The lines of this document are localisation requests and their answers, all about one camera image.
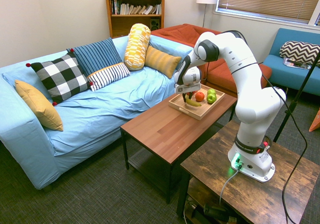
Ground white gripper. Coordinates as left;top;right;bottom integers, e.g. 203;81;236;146
174;82;202;104

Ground yellow banana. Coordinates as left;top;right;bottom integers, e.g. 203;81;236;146
184;98;202;107

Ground wooden tray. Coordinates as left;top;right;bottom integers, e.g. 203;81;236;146
167;84;226;121

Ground orange sofa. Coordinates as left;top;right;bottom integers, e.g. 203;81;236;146
150;23;273;98

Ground mustard striped pillow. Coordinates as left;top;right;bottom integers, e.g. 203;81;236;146
144;45;183;80

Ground reddish wood coffee table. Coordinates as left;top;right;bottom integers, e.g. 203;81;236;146
119;91;238;204

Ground yellow white patterned bolster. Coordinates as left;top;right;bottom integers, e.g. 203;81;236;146
123;23;152;71

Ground black speaker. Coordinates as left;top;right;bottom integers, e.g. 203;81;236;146
149;18;161;31

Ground white navy striped pillow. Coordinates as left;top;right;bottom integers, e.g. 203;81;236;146
86;62;131;92

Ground light blue sofa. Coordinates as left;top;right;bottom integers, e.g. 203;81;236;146
0;35;195;191

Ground teal sofa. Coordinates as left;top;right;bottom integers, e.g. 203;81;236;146
262;28;320;97

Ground blue striped pillow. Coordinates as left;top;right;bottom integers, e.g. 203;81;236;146
66;38;123;77

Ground black tripod stand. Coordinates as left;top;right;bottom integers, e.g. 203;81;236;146
273;58;320;143

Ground magazine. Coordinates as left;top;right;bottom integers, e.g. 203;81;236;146
282;57;312;71

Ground rustic dark wood table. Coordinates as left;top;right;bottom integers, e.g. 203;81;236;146
176;120;320;224

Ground black power adapter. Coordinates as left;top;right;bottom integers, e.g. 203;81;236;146
203;203;230;221

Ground wooden window blinds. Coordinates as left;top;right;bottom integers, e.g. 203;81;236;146
216;0;317;24

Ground black white chevron pillow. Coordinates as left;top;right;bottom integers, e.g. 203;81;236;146
279;40;320;67

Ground black white checkered pillow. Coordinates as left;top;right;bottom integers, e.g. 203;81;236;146
25;48;94;107

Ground orange cushion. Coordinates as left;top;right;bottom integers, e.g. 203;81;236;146
308;108;320;132

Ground plain mustard pillow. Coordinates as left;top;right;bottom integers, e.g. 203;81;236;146
14;79;64;132

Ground grey cable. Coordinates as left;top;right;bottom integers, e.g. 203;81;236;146
219;167;241;206

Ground white window frame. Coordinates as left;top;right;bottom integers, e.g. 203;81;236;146
212;0;320;31

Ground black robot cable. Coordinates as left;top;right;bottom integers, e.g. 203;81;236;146
199;30;309;224

